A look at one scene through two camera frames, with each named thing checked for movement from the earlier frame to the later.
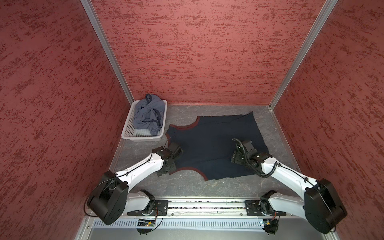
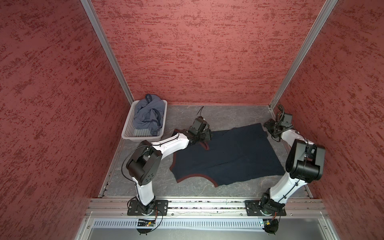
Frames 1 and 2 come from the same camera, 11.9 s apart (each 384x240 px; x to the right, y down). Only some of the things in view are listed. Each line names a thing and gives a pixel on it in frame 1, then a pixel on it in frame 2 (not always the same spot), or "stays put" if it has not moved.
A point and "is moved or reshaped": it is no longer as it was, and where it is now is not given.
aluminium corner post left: x=97 y=24 stays put
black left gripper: x=173 y=168 -> x=208 y=135
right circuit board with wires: x=270 y=226 stays put
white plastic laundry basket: x=130 y=132 stays put
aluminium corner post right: x=321 y=18 stays put
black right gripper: x=235 y=158 -> x=267 y=124
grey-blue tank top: x=149 y=113 stays put
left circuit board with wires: x=145 y=226 stays put
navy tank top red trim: x=207 y=144 is moved or reshaped
